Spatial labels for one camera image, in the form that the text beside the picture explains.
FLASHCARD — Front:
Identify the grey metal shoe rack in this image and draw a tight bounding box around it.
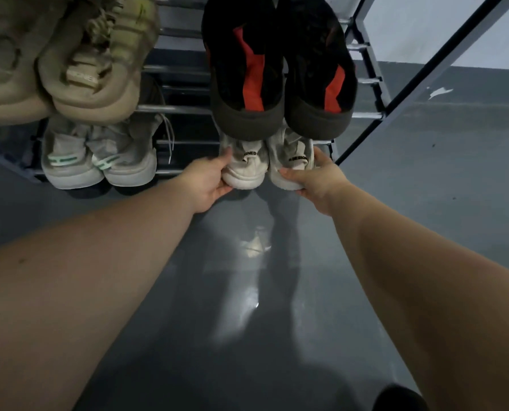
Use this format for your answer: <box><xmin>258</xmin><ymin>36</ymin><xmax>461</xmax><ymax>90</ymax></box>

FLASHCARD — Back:
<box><xmin>0</xmin><ymin>0</ymin><xmax>509</xmax><ymax>184</ymax></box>

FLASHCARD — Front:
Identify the person's left hand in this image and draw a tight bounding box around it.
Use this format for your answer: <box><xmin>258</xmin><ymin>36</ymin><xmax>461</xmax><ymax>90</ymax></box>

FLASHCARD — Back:
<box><xmin>175</xmin><ymin>147</ymin><xmax>234</xmax><ymax>215</ymax></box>

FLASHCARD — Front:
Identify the person's left forearm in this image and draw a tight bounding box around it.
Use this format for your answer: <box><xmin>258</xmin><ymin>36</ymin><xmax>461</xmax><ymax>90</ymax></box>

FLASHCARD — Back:
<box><xmin>0</xmin><ymin>175</ymin><xmax>195</xmax><ymax>411</ymax></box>

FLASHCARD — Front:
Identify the person's right black clog slipper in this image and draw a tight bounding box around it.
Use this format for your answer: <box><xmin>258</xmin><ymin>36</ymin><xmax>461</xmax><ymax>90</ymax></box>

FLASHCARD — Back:
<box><xmin>372</xmin><ymin>384</ymin><xmax>428</xmax><ymax>411</ymax></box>

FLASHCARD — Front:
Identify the black sneaker red stripe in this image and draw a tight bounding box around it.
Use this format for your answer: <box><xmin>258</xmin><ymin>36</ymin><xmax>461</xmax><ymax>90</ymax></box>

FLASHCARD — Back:
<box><xmin>201</xmin><ymin>0</ymin><xmax>287</xmax><ymax>142</ymax></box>
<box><xmin>275</xmin><ymin>0</ymin><xmax>359</xmax><ymax>141</ymax></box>

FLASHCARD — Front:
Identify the beige yellow sneaker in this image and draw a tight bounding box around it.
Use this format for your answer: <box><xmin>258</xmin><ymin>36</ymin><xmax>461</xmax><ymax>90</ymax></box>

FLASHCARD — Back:
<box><xmin>0</xmin><ymin>0</ymin><xmax>74</xmax><ymax>126</ymax></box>
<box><xmin>38</xmin><ymin>0</ymin><xmax>162</xmax><ymax>126</ymax></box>

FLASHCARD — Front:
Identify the person's right forearm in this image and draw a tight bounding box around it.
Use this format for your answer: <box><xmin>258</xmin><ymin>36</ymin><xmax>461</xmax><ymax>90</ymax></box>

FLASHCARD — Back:
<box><xmin>329</xmin><ymin>183</ymin><xmax>509</xmax><ymax>411</ymax></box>

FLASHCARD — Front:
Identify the person's right hand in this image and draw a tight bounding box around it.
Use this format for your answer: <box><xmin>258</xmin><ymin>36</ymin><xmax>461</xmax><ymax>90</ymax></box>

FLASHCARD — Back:
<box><xmin>278</xmin><ymin>146</ymin><xmax>351</xmax><ymax>217</ymax></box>

